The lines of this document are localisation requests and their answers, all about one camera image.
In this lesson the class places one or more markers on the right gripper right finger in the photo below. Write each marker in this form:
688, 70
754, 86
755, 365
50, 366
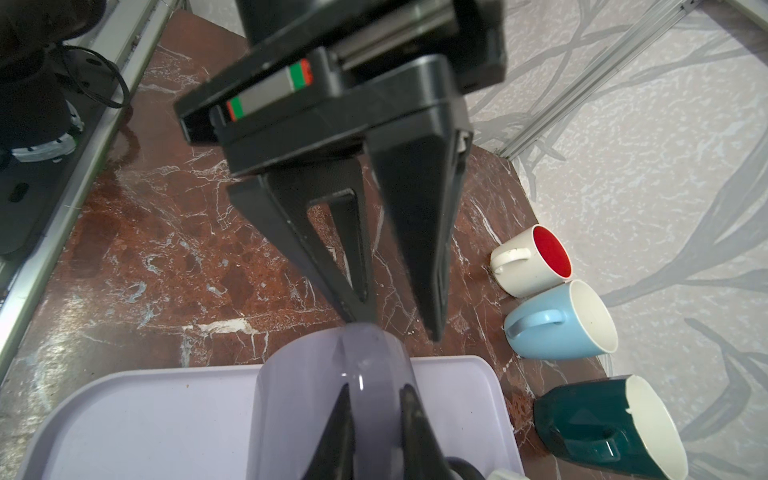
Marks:
422, 456

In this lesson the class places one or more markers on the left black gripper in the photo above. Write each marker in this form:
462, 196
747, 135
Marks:
317, 77

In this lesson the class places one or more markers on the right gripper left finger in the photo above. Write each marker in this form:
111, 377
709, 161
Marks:
334, 455

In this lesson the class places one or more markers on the lavender purple mug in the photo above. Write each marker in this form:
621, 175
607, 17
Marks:
297, 388

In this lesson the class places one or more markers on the white mug red interior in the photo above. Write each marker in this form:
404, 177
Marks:
531, 262

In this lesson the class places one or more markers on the dark green mug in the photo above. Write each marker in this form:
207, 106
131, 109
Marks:
618, 424

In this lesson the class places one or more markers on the light blue mug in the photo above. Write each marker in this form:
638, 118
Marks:
568, 322

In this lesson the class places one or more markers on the lavender rectangular tray mat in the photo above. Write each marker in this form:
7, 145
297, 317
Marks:
195, 423

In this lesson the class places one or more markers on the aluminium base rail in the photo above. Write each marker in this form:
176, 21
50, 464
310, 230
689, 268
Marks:
68, 72

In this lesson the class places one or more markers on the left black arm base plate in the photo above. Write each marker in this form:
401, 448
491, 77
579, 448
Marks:
31, 191

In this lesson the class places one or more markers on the aluminium frame crossbar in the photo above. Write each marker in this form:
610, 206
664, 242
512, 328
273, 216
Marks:
656, 21

